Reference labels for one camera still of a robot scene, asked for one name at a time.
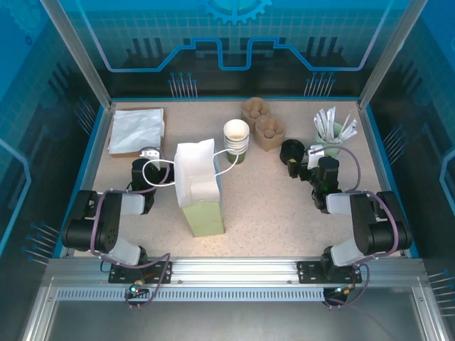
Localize white and green paper bag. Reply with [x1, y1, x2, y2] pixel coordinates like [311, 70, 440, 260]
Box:
[141, 138, 240, 238]

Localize slotted grey cable duct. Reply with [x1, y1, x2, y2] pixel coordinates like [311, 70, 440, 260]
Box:
[55, 287, 330, 303]

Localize stack of black cup lids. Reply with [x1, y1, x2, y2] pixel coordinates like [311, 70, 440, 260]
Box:
[279, 139, 307, 167]

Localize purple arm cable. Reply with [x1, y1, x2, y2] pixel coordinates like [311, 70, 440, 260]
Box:
[321, 145, 400, 310]
[90, 146, 172, 310]

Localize mint green holder cup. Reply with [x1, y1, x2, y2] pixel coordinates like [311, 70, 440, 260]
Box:
[314, 122, 345, 157]

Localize white wrapped stir stick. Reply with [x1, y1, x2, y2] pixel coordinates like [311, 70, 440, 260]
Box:
[318, 109, 331, 138]
[341, 118, 358, 144]
[313, 113, 326, 138]
[326, 106, 337, 138]
[337, 110, 353, 142]

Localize stack of white napkins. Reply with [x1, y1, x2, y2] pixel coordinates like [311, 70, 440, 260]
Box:
[107, 109, 166, 154]

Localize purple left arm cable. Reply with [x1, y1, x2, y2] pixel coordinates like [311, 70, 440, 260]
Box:
[90, 146, 172, 310]

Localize power connector with LED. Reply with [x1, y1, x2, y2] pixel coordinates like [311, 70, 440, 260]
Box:
[128, 282, 149, 298]
[328, 283, 355, 298]

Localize aluminium mounting rail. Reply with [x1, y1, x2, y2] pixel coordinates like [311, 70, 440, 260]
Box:
[45, 256, 424, 287]

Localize stack of paper cups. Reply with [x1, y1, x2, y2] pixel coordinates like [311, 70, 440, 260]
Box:
[223, 119, 250, 166]

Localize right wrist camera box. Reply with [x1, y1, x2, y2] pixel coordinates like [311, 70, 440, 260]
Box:
[306, 144, 325, 168]

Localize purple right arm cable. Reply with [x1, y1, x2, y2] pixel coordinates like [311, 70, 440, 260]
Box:
[321, 145, 400, 310]

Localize aluminium frame post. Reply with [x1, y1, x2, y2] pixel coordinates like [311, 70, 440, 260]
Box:
[357, 0, 427, 109]
[39, 0, 117, 109]

